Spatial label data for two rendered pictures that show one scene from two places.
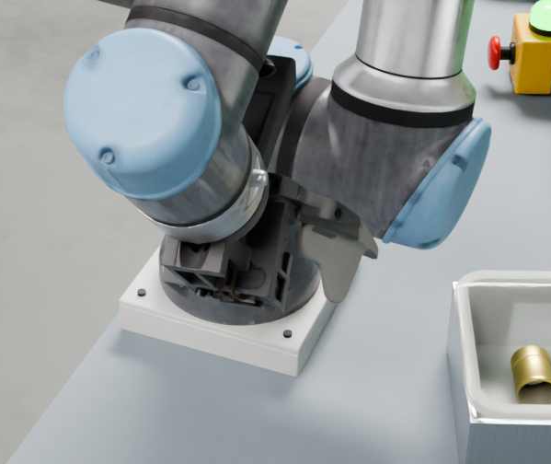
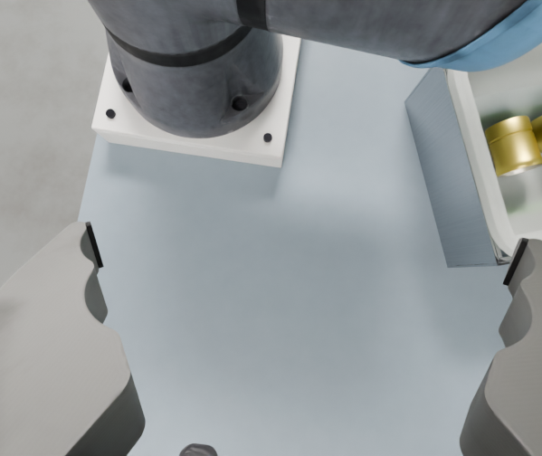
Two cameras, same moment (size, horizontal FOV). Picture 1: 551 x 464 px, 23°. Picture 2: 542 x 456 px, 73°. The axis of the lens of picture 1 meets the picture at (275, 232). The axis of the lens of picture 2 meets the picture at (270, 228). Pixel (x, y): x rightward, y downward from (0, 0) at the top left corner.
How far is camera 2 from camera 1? 0.90 m
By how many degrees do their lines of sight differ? 45
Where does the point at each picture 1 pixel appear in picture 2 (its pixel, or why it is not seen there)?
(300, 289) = (271, 86)
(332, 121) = not seen: outside the picture
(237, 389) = (232, 194)
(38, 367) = (94, 31)
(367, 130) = not seen: outside the picture
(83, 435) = (110, 278)
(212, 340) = (195, 149)
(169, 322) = (149, 140)
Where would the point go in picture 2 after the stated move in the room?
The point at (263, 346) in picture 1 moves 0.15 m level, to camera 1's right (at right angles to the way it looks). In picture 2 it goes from (247, 154) to (405, 118)
